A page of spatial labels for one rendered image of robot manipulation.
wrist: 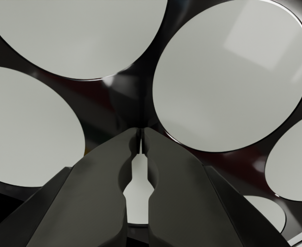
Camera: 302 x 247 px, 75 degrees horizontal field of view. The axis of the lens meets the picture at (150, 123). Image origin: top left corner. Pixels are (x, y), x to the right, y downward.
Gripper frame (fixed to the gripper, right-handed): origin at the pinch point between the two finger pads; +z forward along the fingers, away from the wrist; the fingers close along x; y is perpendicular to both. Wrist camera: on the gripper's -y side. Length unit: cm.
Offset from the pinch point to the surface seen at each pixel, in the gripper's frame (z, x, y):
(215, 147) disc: 1.7, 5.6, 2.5
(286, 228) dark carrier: 1.7, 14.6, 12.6
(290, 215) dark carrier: 1.7, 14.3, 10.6
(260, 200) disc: 1.8, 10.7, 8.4
